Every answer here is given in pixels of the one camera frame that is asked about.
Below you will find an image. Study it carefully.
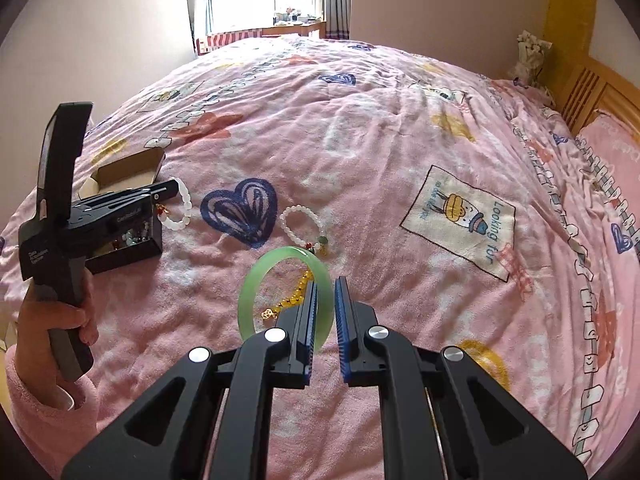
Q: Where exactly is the grey striped curtain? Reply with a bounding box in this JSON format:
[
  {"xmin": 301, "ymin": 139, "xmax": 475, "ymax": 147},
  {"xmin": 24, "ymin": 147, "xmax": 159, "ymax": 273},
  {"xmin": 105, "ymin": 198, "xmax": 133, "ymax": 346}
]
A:
[{"xmin": 321, "ymin": 0, "xmax": 354, "ymax": 41}]

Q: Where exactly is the wooden desk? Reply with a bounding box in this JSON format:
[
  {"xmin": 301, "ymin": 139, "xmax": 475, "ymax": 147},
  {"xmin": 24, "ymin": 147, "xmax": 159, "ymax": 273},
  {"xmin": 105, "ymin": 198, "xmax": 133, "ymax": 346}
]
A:
[{"xmin": 261, "ymin": 20, "xmax": 327, "ymax": 39}]

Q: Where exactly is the white flower bouquet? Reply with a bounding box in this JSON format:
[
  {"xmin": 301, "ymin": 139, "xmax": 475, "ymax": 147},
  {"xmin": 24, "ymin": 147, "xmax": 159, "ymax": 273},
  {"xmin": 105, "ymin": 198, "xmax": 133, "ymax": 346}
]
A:
[{"xmin": 509, "ymin": 30, "xmax": 552, "ymax": 92}]

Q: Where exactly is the person's left hand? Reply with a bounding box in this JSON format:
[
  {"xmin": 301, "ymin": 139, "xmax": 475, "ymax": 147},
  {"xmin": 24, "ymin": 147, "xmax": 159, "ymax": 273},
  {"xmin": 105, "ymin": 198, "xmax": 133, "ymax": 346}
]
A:
[{"xmin": 14, "ymin": 272, "xmax": 99, "ymax": 407}]

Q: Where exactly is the person's left forearm pink sleeve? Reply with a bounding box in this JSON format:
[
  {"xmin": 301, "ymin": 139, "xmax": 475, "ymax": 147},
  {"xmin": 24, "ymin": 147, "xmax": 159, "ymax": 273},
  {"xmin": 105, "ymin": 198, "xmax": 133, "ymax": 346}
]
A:
[{"xmin": 0, "ymin": 345, "xmax": 101, "ymax": 466}]

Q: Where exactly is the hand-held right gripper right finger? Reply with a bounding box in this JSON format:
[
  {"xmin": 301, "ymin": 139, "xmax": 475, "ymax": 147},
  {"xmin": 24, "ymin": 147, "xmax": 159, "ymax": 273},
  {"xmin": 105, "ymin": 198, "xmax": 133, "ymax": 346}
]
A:
[{"xmin": 334, "ymin": 276, "xmax": 586, "ymax": 480}]

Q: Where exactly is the green jade bangle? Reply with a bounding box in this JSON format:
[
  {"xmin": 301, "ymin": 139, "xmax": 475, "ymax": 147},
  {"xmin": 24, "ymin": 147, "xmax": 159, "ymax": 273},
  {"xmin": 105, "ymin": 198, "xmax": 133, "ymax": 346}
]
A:
[{"xmin": 237, "ymin": 246, "xmax": 332, "ymax": 352}]

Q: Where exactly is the yellow wooden pillar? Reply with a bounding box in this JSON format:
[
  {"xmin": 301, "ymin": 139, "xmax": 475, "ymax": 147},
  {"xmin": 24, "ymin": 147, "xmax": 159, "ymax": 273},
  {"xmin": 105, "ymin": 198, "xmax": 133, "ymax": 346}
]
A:
[{"xmin": 541, "ymin": 0, "xmax": 599, "ymax": 83}]

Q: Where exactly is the wooden headboard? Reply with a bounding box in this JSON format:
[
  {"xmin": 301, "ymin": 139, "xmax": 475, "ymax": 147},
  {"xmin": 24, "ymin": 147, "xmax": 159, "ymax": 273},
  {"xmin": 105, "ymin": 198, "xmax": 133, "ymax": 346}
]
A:
[{"xmin": 554, "ymin": 54, "xmax": 640, "ymax": 137}]

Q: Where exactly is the small-bead white bracelet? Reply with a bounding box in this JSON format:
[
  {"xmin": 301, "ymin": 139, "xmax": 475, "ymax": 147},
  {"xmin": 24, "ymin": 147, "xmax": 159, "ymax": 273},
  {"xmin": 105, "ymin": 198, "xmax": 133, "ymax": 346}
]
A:
[{"xmin": 278, "ymin": 203, "xmax": 332, "ymax": 257}]

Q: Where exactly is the black cardboard box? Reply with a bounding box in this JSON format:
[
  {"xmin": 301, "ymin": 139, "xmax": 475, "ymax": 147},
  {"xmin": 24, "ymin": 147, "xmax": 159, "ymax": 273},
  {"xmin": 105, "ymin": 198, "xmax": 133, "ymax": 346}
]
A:
[{"xmin": 77, "ymin": 149, "xmax": 166, "ymax": 275}]

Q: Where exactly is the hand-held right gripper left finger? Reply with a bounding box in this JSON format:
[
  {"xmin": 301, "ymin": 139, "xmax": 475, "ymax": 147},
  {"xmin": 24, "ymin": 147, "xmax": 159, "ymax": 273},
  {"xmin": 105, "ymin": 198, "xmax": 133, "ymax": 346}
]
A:
[{"xmin": 60, "ymin": 280, "xmax": 321, "ymax": 480}]

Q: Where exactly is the large-bead white bracelet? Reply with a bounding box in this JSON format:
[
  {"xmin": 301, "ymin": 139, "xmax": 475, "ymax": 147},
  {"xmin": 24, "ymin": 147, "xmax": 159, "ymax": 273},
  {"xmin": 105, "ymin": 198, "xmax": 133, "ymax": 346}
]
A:
[{"xmin": 152, "ymin": 176, "xmax": 194, "ymax": 232}]

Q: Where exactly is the red white striped cloth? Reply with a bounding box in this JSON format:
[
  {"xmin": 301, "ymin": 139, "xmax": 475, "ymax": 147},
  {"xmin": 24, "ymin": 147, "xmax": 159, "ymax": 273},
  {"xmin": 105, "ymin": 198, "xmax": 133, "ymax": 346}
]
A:
[{"xmin": 196, "ymin": 27, "xmax": 264, "ymax": 57}]

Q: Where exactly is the pink printed blanket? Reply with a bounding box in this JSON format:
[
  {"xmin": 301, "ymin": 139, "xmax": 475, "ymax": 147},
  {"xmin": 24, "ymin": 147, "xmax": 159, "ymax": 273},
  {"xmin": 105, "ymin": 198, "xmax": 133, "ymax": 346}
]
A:
[{"xmin": 0, "ymin": 35, "xmax": 640, "ymax": 480}]

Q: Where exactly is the yellow bead bracelet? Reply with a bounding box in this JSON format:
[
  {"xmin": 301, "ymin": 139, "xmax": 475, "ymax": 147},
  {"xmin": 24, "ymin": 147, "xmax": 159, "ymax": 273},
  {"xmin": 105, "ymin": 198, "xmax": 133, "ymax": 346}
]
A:
[{"xmin": 258, "ymin": 268, "xmax": 314, "ymax": 322}]

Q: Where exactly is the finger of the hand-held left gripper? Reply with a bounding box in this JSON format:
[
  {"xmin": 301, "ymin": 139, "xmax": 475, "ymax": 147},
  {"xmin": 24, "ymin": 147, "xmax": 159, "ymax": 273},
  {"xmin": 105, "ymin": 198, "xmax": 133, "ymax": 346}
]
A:
[
  {"xmin": 75, "ymin": 190, "xmax": 179, "ymax": 211},
  {"xmin": 102, "ymin": 183, "xmax": 179, "ymax": 200}
]

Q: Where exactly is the pink pillow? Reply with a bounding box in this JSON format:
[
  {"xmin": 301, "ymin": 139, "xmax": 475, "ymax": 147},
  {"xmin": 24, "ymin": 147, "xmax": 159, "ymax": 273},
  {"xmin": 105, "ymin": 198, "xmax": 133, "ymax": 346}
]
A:
[{"xmin": 574, "ymin": 109, "xmax": 640, "ymax": 222}]

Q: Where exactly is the small clutter on desk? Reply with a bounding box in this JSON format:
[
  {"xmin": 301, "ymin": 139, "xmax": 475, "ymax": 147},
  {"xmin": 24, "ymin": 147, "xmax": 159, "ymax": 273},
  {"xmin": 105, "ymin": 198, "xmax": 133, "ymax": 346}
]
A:
[{"xmin": 272, "ymin": 6, "xmax": 322, "ymax": 26}]

